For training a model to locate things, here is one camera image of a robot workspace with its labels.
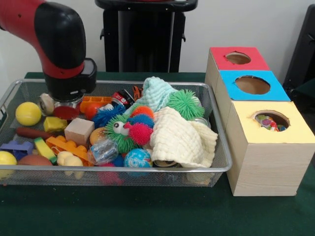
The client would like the mint waffle cloth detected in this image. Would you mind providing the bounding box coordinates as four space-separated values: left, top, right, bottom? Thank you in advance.
126 76 178 117

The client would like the shallow clear mesh bin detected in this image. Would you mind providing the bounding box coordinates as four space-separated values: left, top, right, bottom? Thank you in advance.
0 78 232 186

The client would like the yellow rubber toy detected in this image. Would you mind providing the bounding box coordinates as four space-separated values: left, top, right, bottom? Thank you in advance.
57 151 84 168

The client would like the red spiky ball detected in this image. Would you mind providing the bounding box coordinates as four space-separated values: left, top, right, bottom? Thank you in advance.
128 122 154 146

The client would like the green spiky ball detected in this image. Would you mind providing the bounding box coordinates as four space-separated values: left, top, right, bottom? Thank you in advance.
166 88 206 120
104 114 139 154

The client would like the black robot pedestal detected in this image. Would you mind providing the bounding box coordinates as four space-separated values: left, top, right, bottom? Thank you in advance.
95 0 197 73

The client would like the orange toy brick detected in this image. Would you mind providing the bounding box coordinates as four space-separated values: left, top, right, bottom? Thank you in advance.
46 136 94 166

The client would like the blue globe ball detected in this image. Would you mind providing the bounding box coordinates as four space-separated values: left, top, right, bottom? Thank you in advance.
124 148 153 169

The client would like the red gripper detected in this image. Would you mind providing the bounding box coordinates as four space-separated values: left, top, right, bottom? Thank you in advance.
53 103 81 121

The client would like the yellow ball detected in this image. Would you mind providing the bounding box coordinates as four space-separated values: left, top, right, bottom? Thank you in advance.
15 102 42 126
0 150 18 178

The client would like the purple toy block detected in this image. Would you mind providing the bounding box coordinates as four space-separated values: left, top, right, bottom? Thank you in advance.
0 139 34 161

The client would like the yellow toy wedge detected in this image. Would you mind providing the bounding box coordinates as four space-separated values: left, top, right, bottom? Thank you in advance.
43 117 68 133

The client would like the cream waffle cloth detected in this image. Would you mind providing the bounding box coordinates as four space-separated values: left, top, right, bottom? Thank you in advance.
149 107 219 168

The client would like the plain wooden block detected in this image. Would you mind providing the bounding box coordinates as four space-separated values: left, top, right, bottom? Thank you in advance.
64 118 95 147

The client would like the multicoloured patterned cloth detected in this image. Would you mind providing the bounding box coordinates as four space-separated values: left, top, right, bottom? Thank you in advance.
256 115 287 132

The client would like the wooden box with three holes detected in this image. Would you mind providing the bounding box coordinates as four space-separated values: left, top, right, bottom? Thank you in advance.
205 47 315 197

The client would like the blue spiky ball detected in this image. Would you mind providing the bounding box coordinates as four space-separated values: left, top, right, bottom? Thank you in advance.
92 104 126 128

